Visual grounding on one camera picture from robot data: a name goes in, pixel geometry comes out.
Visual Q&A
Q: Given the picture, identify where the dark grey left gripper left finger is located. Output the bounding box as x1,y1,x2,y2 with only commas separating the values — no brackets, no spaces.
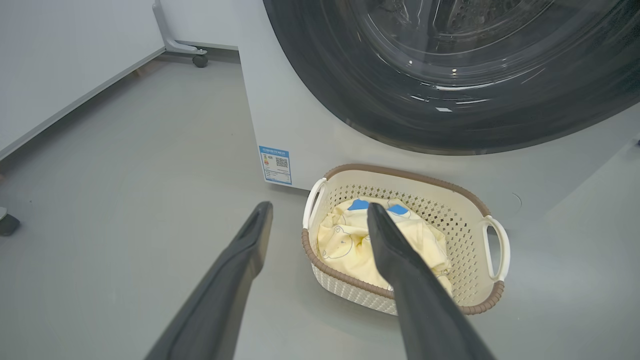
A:
145,201,274,360

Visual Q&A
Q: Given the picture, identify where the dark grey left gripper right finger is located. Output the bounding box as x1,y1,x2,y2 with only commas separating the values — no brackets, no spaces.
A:
367,202,496,360

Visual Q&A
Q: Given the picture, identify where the cream cloth with blue trim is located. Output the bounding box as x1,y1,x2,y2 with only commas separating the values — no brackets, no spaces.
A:
316,197,453,296

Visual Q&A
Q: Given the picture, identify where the cream perforated laundry basket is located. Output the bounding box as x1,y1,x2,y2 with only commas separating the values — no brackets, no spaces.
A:
301,163,511,317

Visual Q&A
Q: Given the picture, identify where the white washing machine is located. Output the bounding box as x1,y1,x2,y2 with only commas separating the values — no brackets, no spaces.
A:
238,0,640,232

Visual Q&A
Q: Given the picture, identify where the blue energy label sticker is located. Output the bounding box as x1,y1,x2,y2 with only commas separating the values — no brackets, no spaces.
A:
258,145,293,186

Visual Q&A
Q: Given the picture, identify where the grey stand leg with caster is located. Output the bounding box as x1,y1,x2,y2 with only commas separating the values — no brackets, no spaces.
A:
152,0,209,68

